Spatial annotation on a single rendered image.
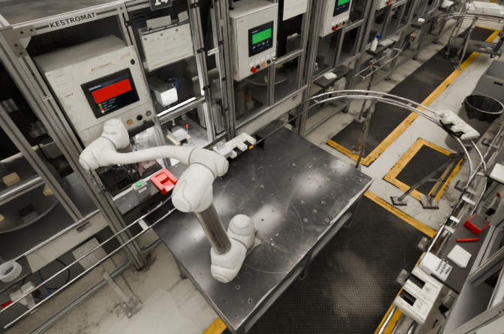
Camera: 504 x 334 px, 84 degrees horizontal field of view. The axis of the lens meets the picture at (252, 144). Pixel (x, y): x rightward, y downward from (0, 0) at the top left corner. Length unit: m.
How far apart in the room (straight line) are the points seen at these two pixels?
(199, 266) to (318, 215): 0.88
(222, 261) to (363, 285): 1.43
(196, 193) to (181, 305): 1.51
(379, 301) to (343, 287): 0.27
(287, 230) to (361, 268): 0.95
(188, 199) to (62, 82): 0.81
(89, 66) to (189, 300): 1.87
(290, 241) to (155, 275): 1.28
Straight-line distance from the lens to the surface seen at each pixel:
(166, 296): 2.67
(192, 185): 1.23
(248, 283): 1.88
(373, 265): 2.84
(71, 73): 1.59
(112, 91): 1.66
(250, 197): 2.18
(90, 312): 2.84
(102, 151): 1.54
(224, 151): 2.18
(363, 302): 2.68
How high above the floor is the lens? 2.43
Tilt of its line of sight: 43 degrees down
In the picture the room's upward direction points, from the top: 1 degrees counter-clockwise
